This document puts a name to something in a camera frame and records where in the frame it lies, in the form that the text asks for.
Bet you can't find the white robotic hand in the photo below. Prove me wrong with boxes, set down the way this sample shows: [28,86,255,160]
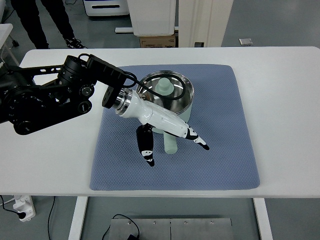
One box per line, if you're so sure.
[113,88,210,167]

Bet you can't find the green pot with handle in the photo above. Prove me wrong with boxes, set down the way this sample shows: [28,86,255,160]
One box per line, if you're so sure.
[136,70,195,154]

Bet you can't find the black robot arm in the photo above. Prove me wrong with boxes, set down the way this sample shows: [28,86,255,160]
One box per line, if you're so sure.
[0,54,209,166]

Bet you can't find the glass lid green knob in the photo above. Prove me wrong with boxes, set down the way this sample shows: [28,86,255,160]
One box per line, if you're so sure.
[136,70,194,115]

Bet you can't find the blue quilted mat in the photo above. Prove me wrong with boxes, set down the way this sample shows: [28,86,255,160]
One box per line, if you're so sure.
[89,64,260,191]

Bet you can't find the cardboard box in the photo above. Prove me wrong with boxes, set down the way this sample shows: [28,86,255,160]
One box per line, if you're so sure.
[139,35,176,48]

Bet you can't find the white cabinet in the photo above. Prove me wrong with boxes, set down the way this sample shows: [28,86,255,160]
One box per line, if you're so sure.
[115,0,177,37]

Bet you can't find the small grey floor device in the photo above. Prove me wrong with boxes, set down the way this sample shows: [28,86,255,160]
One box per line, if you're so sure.
[238,38,253,46]

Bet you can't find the white machine on floor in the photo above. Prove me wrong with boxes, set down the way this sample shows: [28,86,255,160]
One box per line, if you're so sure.
[83,0,129,17]

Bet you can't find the white power strip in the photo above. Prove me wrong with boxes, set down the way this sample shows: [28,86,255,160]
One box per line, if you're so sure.
[13,195,36,222]

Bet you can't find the white side table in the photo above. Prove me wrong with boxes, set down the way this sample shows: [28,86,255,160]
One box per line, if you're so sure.
[0,23,20,66]

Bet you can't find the person in black trousers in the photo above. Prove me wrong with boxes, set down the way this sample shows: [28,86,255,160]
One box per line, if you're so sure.
[11,0,87,50]

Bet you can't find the metal base plate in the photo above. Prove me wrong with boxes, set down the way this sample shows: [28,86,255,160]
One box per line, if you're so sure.
[108,218,234,240]

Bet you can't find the white table frame leg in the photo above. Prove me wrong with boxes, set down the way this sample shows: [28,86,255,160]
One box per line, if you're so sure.
[68,196,89,240]

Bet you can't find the black floor cable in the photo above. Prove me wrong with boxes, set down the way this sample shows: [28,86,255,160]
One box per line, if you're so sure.
[47,196,142,240]

